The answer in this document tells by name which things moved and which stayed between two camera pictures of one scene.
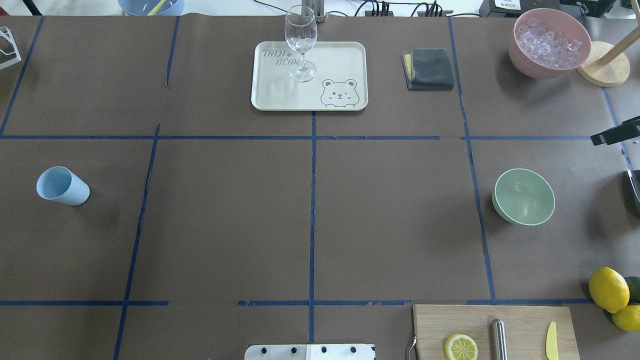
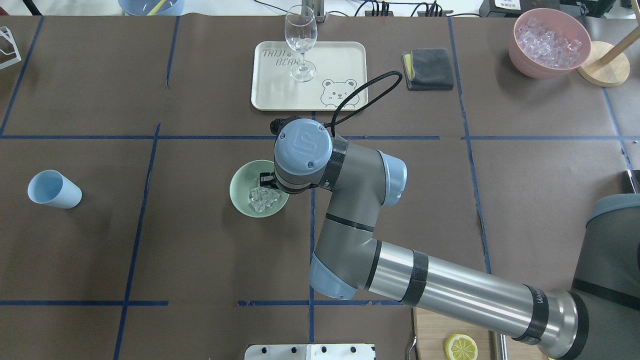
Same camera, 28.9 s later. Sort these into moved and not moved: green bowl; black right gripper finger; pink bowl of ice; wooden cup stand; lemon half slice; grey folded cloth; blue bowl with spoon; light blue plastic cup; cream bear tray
Moved: black right gripper finger; light blue plastic cup; green bowl
Not moved: blue bowl with spoon; lemon half slice; cream bear tray; pink bowl of ice; wooden cup stand; grey folded cloth
